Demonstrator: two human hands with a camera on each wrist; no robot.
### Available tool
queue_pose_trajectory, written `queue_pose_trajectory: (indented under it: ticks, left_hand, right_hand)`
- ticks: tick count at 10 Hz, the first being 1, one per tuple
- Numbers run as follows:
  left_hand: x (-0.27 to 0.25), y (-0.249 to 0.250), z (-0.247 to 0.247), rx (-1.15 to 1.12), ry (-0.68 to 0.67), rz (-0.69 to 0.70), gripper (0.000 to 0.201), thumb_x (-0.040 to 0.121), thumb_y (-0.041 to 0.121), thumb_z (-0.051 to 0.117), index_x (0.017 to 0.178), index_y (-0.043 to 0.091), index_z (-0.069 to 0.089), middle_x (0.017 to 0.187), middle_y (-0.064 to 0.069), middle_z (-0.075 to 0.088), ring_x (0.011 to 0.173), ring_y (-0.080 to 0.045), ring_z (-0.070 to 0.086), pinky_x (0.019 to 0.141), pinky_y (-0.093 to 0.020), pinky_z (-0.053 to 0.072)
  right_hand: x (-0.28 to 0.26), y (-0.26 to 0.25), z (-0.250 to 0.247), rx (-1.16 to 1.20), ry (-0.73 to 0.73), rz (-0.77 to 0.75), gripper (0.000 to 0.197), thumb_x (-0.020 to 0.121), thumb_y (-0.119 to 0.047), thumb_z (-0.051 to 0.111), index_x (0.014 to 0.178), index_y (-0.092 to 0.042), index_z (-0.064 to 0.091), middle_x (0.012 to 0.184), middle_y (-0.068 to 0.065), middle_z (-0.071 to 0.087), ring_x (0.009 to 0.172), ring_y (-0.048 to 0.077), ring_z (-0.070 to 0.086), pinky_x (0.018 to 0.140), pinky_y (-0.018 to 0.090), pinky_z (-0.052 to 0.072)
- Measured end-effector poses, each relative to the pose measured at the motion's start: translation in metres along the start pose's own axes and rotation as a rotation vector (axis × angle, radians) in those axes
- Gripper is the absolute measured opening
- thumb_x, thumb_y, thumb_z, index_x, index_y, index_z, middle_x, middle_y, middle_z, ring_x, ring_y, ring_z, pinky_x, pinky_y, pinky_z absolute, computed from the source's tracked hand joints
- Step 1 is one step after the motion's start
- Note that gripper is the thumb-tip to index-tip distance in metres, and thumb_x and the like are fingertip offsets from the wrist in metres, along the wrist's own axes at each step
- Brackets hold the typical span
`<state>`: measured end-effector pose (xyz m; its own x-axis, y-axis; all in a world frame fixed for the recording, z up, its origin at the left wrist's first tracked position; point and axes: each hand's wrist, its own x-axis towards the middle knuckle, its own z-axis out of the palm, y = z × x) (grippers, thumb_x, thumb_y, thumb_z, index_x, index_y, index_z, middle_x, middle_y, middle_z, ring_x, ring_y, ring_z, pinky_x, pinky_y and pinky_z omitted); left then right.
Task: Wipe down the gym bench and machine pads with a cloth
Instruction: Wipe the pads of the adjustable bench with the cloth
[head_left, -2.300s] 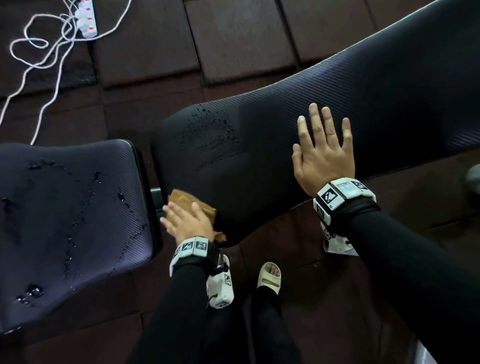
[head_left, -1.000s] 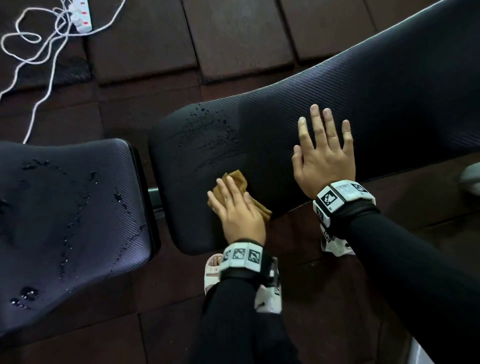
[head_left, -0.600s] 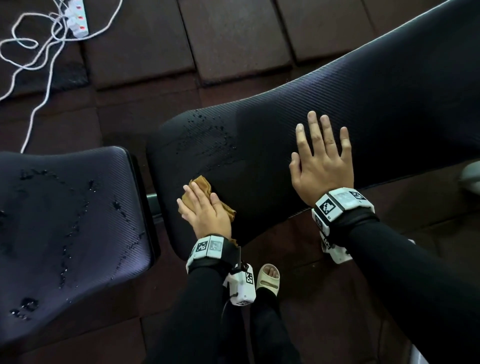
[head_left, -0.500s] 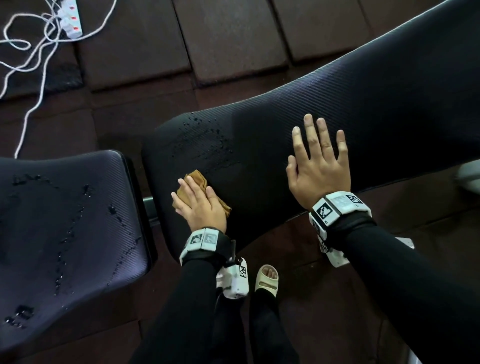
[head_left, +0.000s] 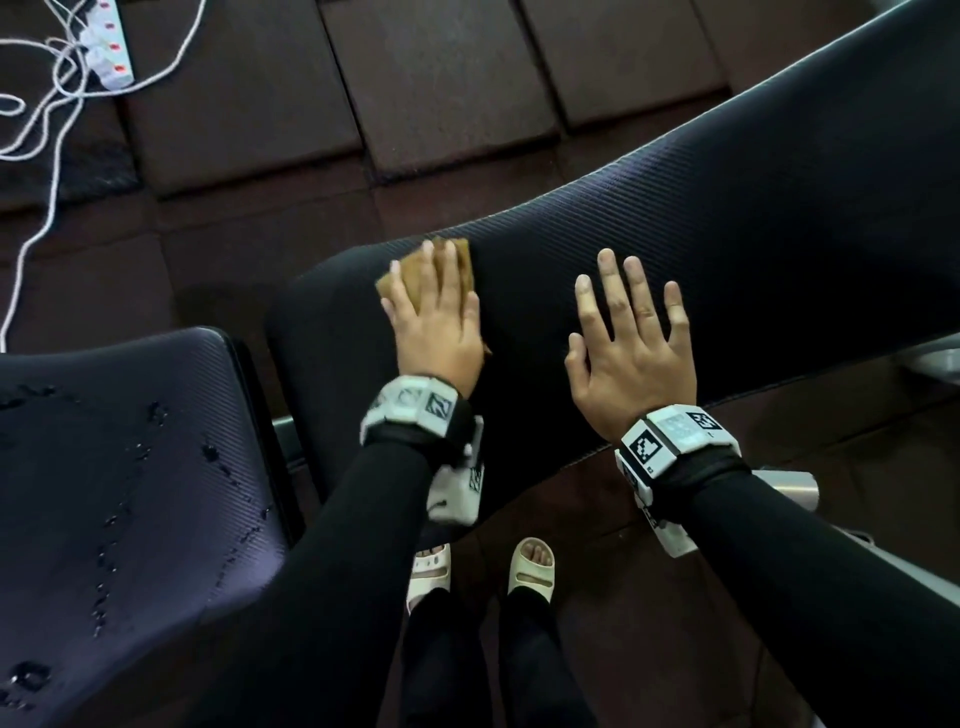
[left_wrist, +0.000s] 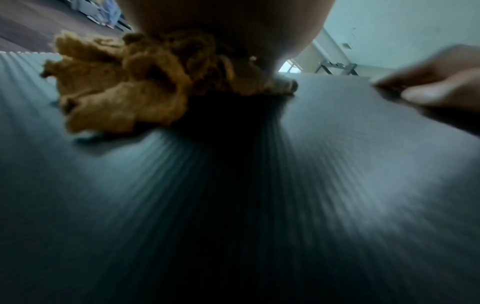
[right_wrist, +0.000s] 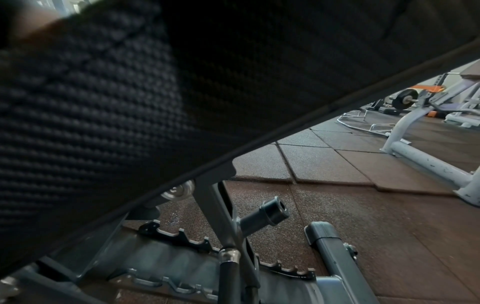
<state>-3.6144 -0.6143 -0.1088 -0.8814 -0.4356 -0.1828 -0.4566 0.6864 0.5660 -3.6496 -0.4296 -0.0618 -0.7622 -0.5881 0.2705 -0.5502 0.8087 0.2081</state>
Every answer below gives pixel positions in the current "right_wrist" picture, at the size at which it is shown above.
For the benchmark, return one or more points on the person's left hand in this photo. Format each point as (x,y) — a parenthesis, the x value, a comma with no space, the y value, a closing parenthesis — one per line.
(41,20)

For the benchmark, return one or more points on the ribbed black bench backrest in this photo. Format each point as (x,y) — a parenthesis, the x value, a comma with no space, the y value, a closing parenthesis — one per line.
(150,104)

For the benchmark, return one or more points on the chrome trap bar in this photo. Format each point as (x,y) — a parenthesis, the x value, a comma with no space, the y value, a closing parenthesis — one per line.
(377,128)

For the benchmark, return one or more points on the small black weight plate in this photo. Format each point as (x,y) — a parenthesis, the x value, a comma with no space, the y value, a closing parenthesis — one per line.
(403,99)

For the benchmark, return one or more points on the dark machine base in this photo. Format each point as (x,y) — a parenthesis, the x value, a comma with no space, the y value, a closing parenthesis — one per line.
(337,261)

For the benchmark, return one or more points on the pale grey plate machine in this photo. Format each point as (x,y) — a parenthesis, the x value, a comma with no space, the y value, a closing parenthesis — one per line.
(423,160)

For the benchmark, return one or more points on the black toothed adjustment rail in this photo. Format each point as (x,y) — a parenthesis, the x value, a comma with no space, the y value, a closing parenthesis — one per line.
(168,234)

